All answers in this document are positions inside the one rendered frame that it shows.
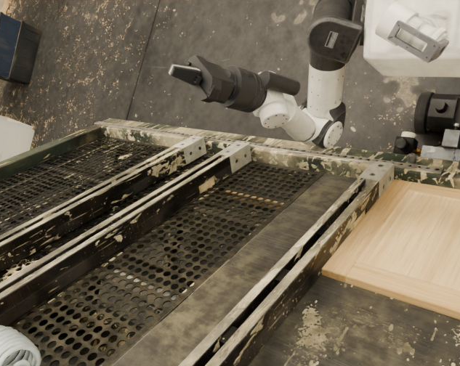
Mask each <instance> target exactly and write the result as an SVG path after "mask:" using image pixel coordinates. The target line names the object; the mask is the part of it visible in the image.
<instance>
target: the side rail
mask: <svg viewBox="0 0 460 366"><path fill-rule="evenodd" d="M100 137H103V135H102V130H101V127H100V126H89V127H87V128H85V129H82V130H80V131H76V132H74V133H72V134H69V135H67V136H64V137H61V138H59V139H56V140H54V141H52V142H49V143H46V144H44V145H41V146H39V147H36V148H33V149H32V150H29V151H26V152H23V153H21V154H19V155H16V156H13V157H11V158H8V159H6V160H3V161H1V162H0V180H1V179H4V178H6V177H8V176H11V175H13V174H16V173H18V172H20V171H23V170H25V169H27V168H30V167H32V166H35V165H37V164H39V163H42V162H44V161H46V160H49V159H50V158H53V157H55V156H58V155H60V154H63V153H65V152H67V151H69V150H72V149H74V148H77V147H79V146H82V145H84V144H86V143H88V142H91V141H93V140H95V139H98V138H100Z"/></svg>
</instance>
